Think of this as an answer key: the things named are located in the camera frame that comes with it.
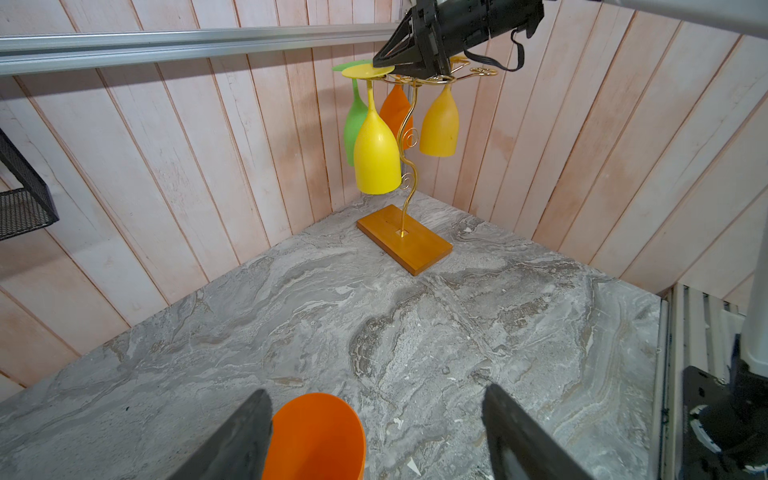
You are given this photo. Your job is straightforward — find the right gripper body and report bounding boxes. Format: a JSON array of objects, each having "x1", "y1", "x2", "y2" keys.
[{"x1": 410, "y1": 0, "x2": 451, "y2": 79}]

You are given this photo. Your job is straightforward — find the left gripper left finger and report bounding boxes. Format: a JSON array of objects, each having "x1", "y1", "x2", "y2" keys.
[{"x1": 169, "y1": 389, "x2": 273, "y2": 479}]

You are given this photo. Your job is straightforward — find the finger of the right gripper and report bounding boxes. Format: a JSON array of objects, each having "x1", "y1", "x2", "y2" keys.
[{"x1": 372, "y1": 14, "x2": 420, "y2": 68}]

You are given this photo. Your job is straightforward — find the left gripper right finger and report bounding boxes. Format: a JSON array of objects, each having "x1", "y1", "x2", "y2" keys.
[{"x1": 482, "y1": 383, "x2": 590, "y2": 479}]

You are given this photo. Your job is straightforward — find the orange wine glass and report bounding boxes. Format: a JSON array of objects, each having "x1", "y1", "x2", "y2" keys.
[
  {"x1": 379, "y1": 84, "x2": 414, "y2": 149},
  {"x1": 262, "y1": 393, "x2": 367, "y2": 479}
]

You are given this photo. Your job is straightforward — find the yellow wine glass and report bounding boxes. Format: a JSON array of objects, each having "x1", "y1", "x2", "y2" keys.
[
  {"x1": 341, "y1": 61, "x2": 401, "y2": 195},
  {"x1": 419, "y1": 80, "x2": 460, "y2": 158}
]

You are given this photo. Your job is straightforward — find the orange wooden rack base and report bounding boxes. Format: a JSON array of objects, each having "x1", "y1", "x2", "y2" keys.
[{"x1": 356, "y1": 205, "x2": 452, "y2": 276}]

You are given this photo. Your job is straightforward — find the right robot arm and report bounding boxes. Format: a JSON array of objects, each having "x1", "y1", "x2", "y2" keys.
[{"x1": 402, "y1": 1, "x2": 767, "y2": 307}]

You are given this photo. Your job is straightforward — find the back green wine glass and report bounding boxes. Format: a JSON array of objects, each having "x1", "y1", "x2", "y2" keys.
[{"x1": 343, "y1": 79, "x2": 368, "y2": 166}]

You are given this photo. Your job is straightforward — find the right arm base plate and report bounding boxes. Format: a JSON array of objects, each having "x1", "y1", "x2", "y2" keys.
[{"x1": 679, "y1": 366, "x2": 767, "y2": 479}]

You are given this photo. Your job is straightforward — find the aluminium mounting rail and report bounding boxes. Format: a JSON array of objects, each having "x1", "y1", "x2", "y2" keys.
[{"x1": 647, "y1": 283, "x2": 767, "y2": 479}]

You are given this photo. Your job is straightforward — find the black mesh wall basket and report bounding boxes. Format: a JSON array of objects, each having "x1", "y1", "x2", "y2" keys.
[{"x1": 1, "y1": 131, "x2": 60, "y2": 240}]

